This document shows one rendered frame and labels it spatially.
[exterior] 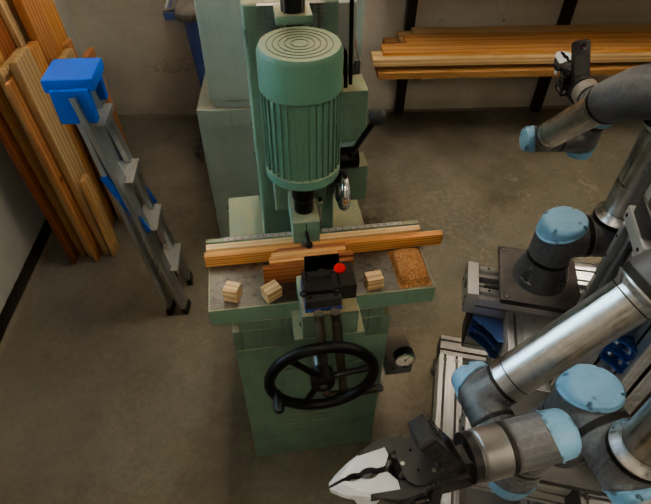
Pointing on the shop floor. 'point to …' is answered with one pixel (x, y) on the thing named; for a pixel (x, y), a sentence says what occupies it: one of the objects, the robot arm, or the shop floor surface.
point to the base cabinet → (325, 424)
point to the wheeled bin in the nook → (185, 11)
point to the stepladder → (117, 169)
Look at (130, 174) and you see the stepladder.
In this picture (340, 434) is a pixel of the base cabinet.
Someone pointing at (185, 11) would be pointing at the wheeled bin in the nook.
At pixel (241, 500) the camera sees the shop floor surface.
